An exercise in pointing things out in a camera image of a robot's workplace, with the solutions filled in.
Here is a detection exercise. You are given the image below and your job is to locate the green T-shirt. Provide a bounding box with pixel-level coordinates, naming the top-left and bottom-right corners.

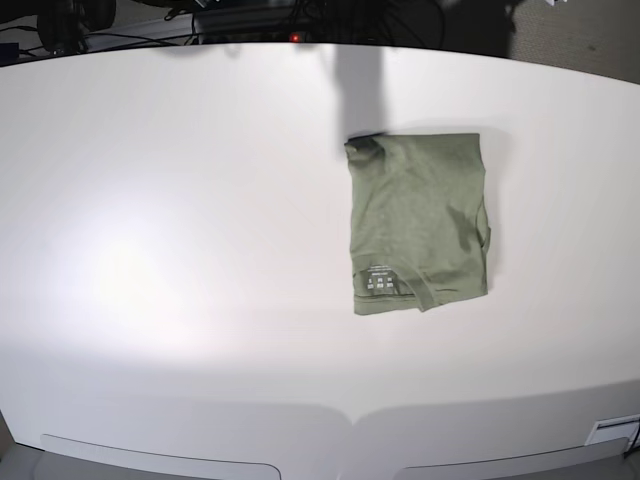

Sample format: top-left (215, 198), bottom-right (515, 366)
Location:
top-left (345, 133), bottom-right (491, 315)

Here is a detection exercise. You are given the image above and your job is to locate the black power strip red light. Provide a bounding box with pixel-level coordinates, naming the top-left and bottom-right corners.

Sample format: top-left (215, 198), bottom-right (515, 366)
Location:
top-left (193, 22), bottom-right (377, 45)

